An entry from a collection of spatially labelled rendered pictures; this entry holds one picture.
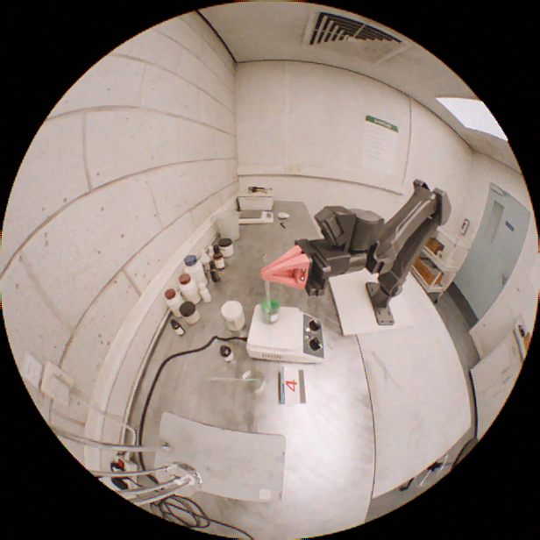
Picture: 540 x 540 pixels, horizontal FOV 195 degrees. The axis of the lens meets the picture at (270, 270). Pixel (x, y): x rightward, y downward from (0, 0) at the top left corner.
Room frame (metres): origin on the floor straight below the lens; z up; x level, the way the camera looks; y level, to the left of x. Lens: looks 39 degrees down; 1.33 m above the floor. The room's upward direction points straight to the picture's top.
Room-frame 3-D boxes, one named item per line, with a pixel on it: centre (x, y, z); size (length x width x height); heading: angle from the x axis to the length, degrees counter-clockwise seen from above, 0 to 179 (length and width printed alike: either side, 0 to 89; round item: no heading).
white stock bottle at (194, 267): (0.43, 0.29, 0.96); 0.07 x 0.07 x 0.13
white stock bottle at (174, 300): (0.29, 0.31, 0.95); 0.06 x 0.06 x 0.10
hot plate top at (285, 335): (0.20, -0.01, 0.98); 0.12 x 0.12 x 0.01; 83
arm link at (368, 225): (0.25, -0.19, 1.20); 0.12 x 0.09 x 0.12; 103
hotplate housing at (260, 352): (0.20, -0.04, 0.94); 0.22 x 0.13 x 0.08; 83
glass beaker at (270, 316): (0.22, 0.00, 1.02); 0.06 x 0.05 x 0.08; 51
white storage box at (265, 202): (1.49, 0.11, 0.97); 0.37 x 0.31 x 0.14; 174
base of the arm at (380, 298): (0.30, -0.41, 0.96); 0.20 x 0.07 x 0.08; 170
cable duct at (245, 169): (1.61, -0.62, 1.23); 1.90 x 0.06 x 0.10; 87
